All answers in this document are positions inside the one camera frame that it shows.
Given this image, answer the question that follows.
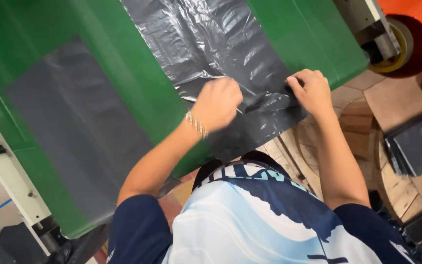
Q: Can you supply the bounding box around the brown cardboard sheet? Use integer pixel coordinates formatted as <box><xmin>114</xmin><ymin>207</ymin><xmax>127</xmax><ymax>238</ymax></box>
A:
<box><xmin>363</xmin><ymin>74</ymin><xmax>422</xmax><ymax>133</ymax></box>

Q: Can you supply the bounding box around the green conveyor belt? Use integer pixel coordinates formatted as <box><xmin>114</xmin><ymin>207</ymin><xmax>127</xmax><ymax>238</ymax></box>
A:
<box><xmin>0</xmin><ymin>0</ymin><xmax>370</xmax><ymax>240</ymax></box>

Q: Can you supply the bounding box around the person's right hand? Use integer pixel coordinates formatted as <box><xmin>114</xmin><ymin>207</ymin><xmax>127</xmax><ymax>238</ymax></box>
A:
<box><xmin>286</xmin><ymin>68</ymin><xmax>335</xmax><ymax>119</ymax></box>

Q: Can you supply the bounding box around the grey metal roll holder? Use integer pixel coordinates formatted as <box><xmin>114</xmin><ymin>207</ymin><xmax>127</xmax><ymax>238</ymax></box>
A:
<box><xmin>333</xmin><ymin>0</ymin><xmax>402</xmax><ymax>65</ymax></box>

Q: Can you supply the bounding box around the flat grey plastic bag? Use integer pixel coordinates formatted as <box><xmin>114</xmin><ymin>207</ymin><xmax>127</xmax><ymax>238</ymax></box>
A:
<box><xmin>4</xmin><ymin>35</ymin><xmax>157</xmax><ymax>226</ymax></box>

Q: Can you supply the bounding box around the orange film roll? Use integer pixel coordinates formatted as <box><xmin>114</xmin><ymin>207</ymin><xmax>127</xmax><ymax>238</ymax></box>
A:
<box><xmin>377</xmin><ymin>0</ymin><xmax>422</xmax><ymax>78</ymax></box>

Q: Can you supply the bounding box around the yellow roll hub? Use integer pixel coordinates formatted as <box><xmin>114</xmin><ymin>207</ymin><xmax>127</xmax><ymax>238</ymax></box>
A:
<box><xmin>369</xmin><ymin>18</ymin><xmax>415</xmax><ymax>74</ymax></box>

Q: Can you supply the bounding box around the person's left hand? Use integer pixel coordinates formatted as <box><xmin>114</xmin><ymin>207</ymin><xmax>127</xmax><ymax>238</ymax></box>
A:
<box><xmin>190</xmin><ymin>77</ymin><xmax>244</xmax><ymax>133</ymax></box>

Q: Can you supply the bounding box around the white machine frame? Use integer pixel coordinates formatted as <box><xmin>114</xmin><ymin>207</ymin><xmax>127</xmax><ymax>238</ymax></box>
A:
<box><xmin>0</xmin><ymin>97</ymin><xmax>64</xmax><ymax>257</ymax></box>

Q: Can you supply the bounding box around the gold bead bracelet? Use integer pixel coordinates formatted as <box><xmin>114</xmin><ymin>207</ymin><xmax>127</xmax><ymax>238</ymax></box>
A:
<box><xmin>185</xmin><ymin>111</ymin><xmax>209</xmax><ymax>139</ymax></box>

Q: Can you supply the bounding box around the blue and white shirt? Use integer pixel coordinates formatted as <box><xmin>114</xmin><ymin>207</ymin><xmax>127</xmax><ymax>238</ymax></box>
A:
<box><xmin>106</xmin><ymin>150</ymin><xmax>417</xmax><ymax>264</ymax></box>

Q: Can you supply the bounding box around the black plastic bag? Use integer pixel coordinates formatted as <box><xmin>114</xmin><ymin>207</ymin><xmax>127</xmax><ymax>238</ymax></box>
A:
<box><xmin>120</xmin><ymin>0</ymin><xmax>309</xmax><ymax>163</ymax></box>

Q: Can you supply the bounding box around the stack of black bags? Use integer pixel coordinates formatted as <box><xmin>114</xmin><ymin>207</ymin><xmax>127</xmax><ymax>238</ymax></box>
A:
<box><xmin>384</xmin><ymin>114</ymin><xmax>422</xmax><ymax>177</ymax></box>

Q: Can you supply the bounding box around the round wooden table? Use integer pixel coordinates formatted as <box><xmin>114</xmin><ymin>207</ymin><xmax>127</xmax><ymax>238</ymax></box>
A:
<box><xmin>255</xmin><ymin>98</ymin><xmax>422</xmax><ymax>251</ymax></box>

